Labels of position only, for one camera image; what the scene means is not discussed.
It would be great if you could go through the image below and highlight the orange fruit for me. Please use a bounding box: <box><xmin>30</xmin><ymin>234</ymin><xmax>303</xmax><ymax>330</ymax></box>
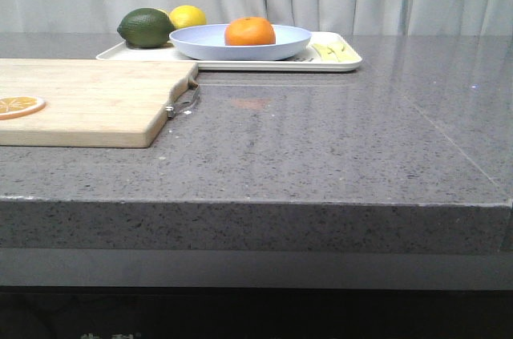
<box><xmin>224</xmin><ymin>17</ymin><xmax>276</xmax><ymax>46</ymax></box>

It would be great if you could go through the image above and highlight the orange slice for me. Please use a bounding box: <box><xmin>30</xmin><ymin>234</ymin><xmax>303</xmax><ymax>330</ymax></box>
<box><xmin>1</xmin><ymin>96</ymin><xmax>46</xmax><ymax>120</ymax></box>

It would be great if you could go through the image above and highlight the light blue plate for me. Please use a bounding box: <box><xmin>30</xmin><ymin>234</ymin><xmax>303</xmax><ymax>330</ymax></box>
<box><xmin>168</xmin><ymin>23</ymin><xmax>313</xmax><ymax>62</ymax></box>

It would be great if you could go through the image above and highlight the yellow plastic fork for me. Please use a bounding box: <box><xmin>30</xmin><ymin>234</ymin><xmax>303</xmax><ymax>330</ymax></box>
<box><xmin>327</xmin><ymin>42</ymin><xmax>353</xmax><ymax>62</ymax></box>

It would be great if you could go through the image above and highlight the green lime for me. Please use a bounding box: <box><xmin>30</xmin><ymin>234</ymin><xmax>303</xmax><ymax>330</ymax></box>
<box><xmin>117</xmin><ymin>7</ymin><xmax>175</xmax><ymax>48</ymax></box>

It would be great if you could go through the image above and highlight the front yellow lemon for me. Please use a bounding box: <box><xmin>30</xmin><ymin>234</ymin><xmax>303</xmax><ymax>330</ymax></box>
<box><xmin>168</xmin><ymin>5</ymin><xmax>207</xmax><ymax>30</ymax></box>

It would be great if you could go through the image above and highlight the wooden cutting board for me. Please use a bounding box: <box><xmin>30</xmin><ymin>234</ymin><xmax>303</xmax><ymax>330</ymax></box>
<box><xmin>1</xmin><ymin>59</ymin><xmax>198</xmax><ymax>148</ymax></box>

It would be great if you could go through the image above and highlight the yellow plastic knife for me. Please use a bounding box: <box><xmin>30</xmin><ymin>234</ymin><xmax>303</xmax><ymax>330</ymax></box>
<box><xmin>311</xmin><ymin>43</ymin><xmax>338</xmax><ymax>63</ymax></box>

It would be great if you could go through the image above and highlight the cream serving tray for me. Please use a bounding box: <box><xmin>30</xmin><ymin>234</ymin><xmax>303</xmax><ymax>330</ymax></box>
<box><xmin>96</xmin><ymin>31</ymin><xmax>362</xmax><ymax>72</ymax></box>

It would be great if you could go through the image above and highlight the metal board handle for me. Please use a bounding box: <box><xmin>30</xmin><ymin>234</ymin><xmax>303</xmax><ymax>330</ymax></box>
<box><xmin>165</xmin><ymin>77</ymin><xmax>200</xmax><ymax>119</ymax></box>

